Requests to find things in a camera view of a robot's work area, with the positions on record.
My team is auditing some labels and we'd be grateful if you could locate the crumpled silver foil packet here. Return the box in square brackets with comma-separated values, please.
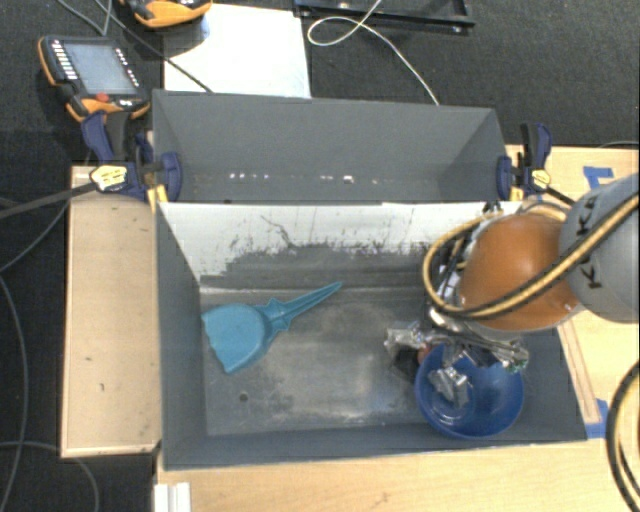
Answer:
[383, 322, 434, 362]

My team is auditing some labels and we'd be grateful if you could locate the blue plastic dustpan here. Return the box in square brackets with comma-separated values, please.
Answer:
[200, 281, 344, 375]

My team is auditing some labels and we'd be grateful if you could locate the grey metal bin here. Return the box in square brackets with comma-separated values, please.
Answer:
[149, 88, 589, 472]

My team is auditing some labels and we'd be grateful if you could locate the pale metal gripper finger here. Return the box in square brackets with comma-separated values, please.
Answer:
[428, 370, 455, 402]
[446, 366, 475, 405]

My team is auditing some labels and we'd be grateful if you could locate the blue bowl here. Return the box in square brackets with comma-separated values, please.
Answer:
[413, 342, 526, 441]

